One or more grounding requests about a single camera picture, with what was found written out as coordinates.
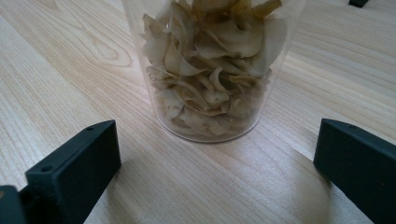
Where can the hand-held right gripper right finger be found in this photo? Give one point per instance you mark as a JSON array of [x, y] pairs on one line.
[[361, 161]]

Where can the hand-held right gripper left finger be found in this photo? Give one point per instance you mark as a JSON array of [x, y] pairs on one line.
[[74, 168]]

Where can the clear plastic cup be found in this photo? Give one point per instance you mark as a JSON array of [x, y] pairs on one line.
[[140, 56]]

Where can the dried beige slices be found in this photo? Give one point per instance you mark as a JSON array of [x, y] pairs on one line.
[[214, 62]]

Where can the small black object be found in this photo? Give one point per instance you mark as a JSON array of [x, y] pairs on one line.
[[358, 2]]

